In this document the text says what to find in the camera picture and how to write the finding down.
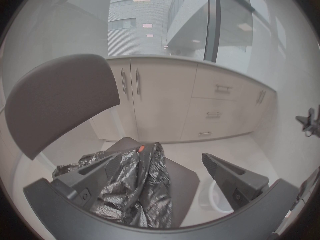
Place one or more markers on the white trash bin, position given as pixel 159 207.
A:
pixel 210 197

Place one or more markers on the white low cabinet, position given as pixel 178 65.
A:
pixel 162 96

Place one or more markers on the black plastic bag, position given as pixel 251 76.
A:
pixel 140 184

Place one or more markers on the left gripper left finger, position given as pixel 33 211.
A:
pixel 82 181

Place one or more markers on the dark grey chair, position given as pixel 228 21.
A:
pixel 62 96

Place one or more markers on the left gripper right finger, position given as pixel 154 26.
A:
pixel 235 184

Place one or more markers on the window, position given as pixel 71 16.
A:
pixel 140 21

